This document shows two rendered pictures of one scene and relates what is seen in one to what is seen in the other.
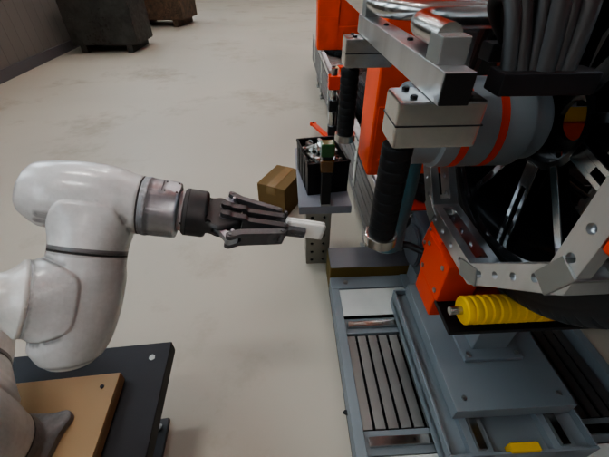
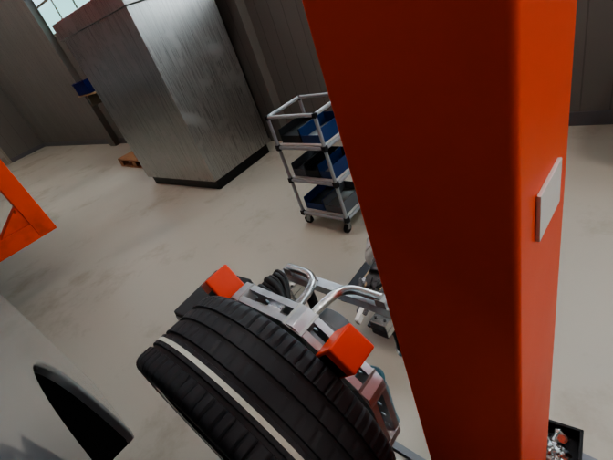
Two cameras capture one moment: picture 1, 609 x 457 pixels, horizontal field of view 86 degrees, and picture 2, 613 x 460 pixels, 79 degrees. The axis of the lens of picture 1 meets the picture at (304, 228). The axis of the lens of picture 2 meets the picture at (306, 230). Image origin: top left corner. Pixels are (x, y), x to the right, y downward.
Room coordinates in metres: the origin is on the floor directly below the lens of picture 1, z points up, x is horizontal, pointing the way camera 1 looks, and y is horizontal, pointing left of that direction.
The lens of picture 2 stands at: (1.19, -0.61, 1.70)
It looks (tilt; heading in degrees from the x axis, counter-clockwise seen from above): 32 degrees down; 145
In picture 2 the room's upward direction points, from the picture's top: 21 degrees counter-clockwise
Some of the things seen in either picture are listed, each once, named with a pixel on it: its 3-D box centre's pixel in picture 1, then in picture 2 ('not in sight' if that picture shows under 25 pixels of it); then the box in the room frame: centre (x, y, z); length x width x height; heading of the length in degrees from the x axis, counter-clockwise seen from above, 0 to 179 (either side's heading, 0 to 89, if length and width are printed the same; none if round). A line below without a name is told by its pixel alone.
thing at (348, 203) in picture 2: not in sight; (324, 164); (-0.88, 1.22, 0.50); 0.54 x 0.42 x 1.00; 3
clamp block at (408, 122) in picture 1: (430, 115); (296, 284); (0.35, -0.14, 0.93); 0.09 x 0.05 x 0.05; 93
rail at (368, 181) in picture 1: (340, 107); not in sight; (2.27, -0.25, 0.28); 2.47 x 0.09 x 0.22; 3
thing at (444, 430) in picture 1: (472, 360); not in sight; (0.51, -0.50, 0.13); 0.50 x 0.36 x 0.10; 3
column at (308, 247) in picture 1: (317, 219); not in sight; (1.10, -0.05, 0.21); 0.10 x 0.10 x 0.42; 3
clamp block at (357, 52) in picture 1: (367, 50); (387, 318); (0.69, -0.12, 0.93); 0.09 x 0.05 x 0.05; 93
